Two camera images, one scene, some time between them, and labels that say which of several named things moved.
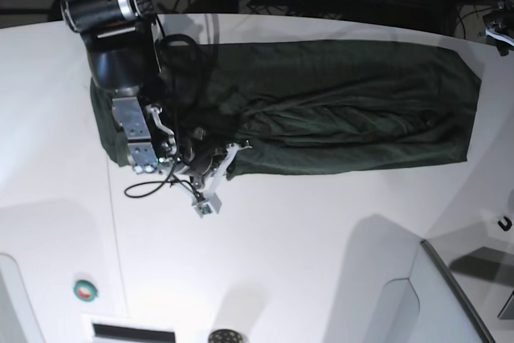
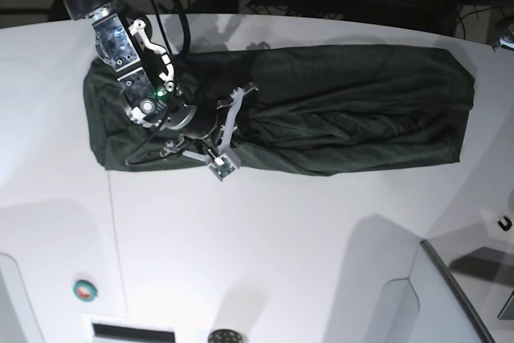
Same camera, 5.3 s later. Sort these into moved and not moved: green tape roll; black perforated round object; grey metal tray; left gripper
Moved: left gripper
Not moved: grey metal tray; black perforated round object; green tape roll
